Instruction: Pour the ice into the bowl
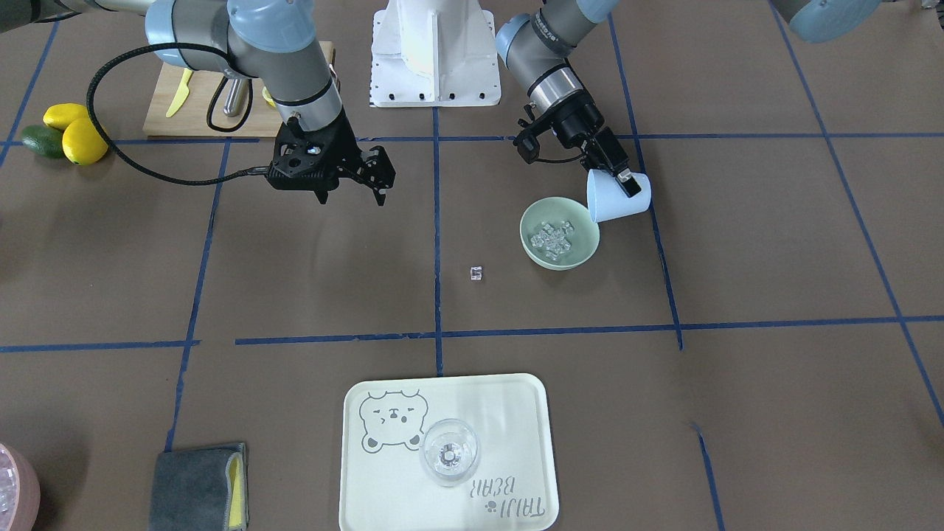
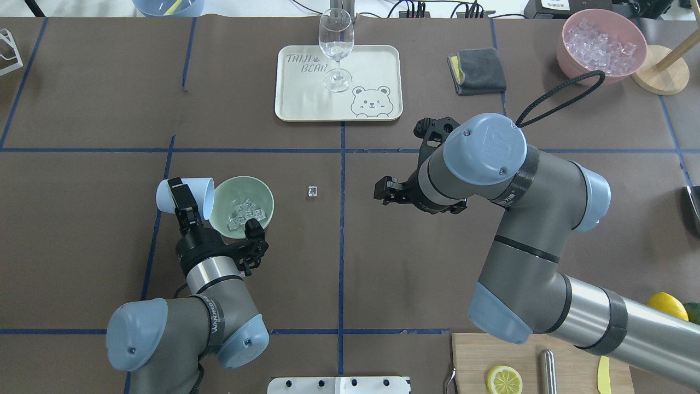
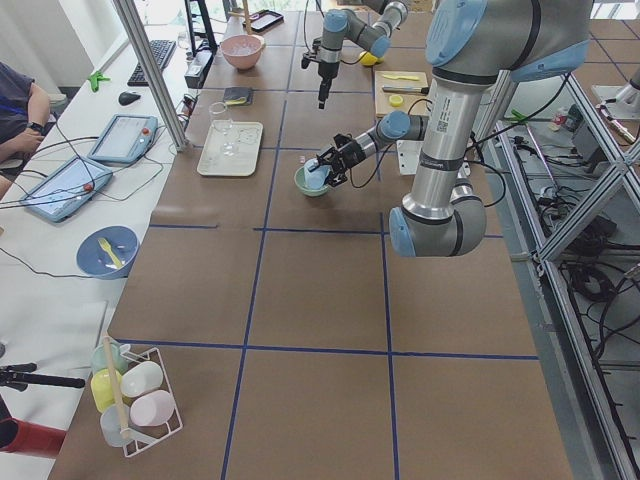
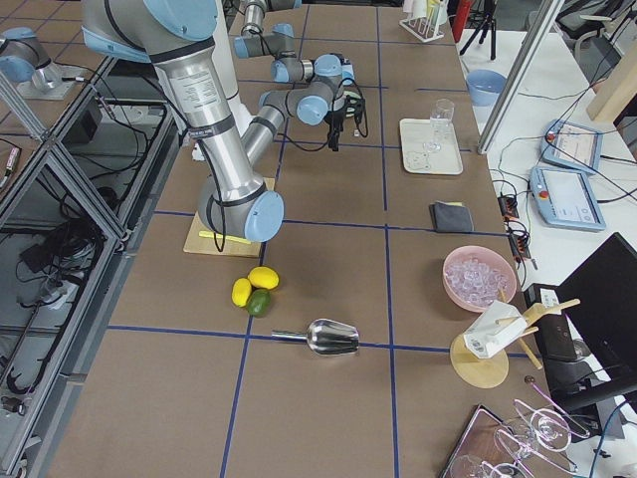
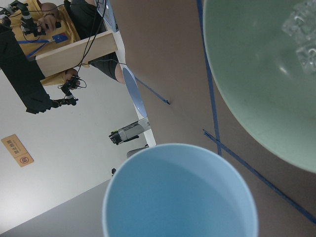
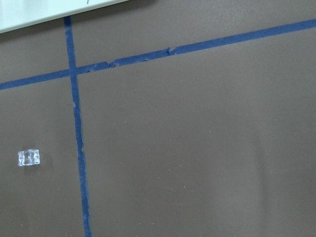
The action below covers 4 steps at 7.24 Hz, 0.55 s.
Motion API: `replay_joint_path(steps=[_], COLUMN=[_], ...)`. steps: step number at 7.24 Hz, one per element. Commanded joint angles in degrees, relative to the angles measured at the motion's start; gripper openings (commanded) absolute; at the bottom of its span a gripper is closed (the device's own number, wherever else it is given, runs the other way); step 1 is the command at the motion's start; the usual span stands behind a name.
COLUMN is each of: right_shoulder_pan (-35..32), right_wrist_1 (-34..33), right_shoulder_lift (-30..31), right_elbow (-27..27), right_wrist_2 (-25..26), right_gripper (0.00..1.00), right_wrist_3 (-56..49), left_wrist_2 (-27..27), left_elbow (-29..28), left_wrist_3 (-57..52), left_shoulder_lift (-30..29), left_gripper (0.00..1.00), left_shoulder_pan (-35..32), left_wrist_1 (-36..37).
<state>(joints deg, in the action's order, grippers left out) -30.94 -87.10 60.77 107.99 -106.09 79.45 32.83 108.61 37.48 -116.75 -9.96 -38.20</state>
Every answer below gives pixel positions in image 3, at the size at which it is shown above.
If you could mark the grey folded cloth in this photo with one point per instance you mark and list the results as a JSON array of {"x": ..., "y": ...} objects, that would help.
[{"x": 238, "y": 96}]

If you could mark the near teach pendant tablet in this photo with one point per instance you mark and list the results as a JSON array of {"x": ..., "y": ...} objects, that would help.
[{"x": 67, "y": 189}]

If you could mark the green clamp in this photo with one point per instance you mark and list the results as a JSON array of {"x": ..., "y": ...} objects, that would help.
[{"x": 95, "y": 80}]

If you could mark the lemon half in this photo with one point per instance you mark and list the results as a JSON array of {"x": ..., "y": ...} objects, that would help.
[{"x": 396, "y": 100}]

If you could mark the white wire cup rack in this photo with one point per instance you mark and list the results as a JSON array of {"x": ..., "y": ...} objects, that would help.
[{"x": 145, "y": 438}]

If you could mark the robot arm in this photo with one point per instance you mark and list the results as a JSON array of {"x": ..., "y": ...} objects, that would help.
[
  {"x": 468, "y": 44},
  {"x": 344, "y": 24}
]

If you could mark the clear grey cup in rack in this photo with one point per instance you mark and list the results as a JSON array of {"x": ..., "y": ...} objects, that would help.
[{"x": 111, "y": 428}]

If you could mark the light blue plastic cup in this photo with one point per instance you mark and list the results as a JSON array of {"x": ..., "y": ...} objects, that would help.
[{"x": 316, "y": 179}]

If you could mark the pink bowl with ice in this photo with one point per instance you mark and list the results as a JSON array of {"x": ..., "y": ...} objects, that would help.
[{"x": 242, "y": 51}]

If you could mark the cream bear tray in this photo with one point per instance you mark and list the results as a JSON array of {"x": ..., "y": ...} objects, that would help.
[{"x": 247, "y": 138}]

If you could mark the yellow cup in rack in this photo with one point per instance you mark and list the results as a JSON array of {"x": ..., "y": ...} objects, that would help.
[{"x": 101, "y": 390}]

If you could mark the clear wine glass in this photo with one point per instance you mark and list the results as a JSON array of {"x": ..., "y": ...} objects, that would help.
[{"x": 223, "y": 111}]

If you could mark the mint green bowl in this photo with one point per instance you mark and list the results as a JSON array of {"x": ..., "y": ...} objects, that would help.
[{"x": 300, "y": 182}]

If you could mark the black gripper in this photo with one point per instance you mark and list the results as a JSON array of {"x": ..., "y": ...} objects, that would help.
[
  {"x": 349, "y": 154},
  {"x": 327, "y": 69}
]

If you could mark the red cylinder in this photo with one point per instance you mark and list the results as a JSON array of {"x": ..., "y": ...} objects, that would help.
[{"x": 25, "y": 438}]

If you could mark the wooden rack handle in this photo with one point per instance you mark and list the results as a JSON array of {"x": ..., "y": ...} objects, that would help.
[{"x": 125, "y": 431}]

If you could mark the teach pendant tablet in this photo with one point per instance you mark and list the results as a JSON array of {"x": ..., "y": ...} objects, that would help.
[
  {"x": 67, "y": 189},
  {"x": 125, "y": 139}
]

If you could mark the far teach pendant tablet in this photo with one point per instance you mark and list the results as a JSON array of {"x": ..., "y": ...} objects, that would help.
[{"x": 125, "y": 139}]

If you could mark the black tripod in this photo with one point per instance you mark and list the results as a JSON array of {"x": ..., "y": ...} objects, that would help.
[{"x": 21, "y": 376}]

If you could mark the seated person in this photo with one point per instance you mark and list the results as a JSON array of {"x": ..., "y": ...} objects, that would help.
[{"x": 25, "y": 112}]

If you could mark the yellow plastic fork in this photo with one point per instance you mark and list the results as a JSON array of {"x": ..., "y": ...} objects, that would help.
[{"x": 108, "y": 249}]

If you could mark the white cup in rack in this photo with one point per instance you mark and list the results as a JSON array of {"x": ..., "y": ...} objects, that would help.
[{"x": 141, "y": 379}]

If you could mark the wooden cutting board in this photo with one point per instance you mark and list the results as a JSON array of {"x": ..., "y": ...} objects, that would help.
[{"x": 382, "y": 106}]

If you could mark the steel muddler black tip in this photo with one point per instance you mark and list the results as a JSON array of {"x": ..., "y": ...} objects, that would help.
[{"x": 406, "y": 90}]

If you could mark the yellow lemon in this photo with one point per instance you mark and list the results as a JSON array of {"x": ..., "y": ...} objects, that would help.
[{"x": 368, "y": 59}]

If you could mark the aluminium frame post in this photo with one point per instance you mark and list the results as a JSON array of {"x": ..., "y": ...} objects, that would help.
[{"x": 136, "y": 33}]

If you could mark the yellow plastic knife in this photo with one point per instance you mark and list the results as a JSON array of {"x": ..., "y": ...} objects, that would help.
[{"x": 401, "y": 77}]

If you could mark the pink cup in rack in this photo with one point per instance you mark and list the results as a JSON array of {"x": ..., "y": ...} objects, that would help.
[{"x": 152, "y": 409}]

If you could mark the black computer mouse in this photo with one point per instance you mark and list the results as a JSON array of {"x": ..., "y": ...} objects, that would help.
[{"x": 127, "y": 98}]

